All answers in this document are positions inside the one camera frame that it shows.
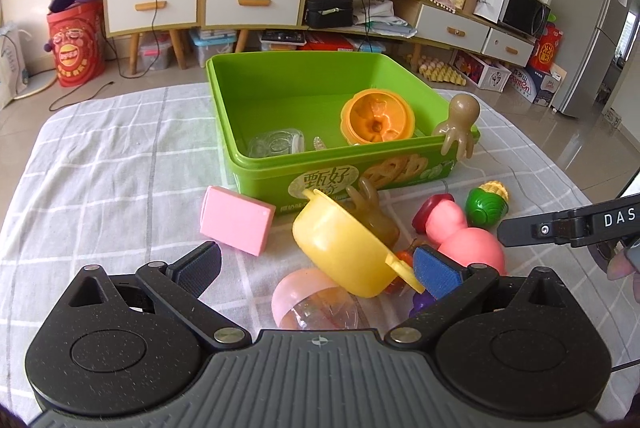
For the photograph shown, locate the brown rubber hand toy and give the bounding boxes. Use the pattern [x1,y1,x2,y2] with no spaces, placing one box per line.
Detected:
[343,177,400,249]

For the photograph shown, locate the clear plastic case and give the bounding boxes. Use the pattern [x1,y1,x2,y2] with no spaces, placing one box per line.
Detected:
[247,128,305,159]

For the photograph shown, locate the person right hand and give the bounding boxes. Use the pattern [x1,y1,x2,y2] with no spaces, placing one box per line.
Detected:
[606,245,640,303]

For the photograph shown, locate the purple toy grapes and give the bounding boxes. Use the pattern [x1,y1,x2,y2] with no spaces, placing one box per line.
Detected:
[409,291,436,318]

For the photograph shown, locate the toy corn cob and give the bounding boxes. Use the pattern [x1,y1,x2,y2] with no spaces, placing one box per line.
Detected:
[464,180,510,229]

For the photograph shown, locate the pink rubber pig toy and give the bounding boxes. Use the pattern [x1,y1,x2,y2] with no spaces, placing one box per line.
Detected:
[424,200,506,275]

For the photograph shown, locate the dark red toy piece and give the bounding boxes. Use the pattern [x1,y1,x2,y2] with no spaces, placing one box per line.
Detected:
[411,193,454,234]

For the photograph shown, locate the pink block toy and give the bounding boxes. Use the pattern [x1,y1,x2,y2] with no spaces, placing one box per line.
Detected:
[200,185,276,257]

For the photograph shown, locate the yellow toy pot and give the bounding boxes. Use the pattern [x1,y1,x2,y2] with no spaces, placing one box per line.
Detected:
[292,189,425,298]

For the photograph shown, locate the pink clear capsule ball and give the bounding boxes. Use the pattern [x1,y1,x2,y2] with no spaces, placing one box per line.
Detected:
[271,268,369,330]

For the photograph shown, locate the yellow egg tray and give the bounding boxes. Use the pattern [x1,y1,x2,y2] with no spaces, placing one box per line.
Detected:
[416,56,466,86]

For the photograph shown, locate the green plastic storage box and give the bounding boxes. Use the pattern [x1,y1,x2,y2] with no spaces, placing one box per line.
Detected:
[205,51,458,213]

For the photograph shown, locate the silver refrigerator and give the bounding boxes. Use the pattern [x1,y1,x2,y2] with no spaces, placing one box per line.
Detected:
[551,0,632,118]

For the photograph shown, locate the white paper shopping bag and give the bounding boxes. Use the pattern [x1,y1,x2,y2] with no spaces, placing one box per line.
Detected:
[0,22,30,109]

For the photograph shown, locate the red box under cabinet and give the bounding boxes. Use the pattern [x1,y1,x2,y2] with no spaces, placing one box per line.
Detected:
[299,32,354,51]

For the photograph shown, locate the red cartoon bucket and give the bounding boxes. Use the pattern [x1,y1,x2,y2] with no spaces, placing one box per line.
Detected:
[46,0,105,88]

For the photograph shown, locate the black bag on shelf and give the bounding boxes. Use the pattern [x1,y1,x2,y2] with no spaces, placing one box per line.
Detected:
[304,0,354,29]

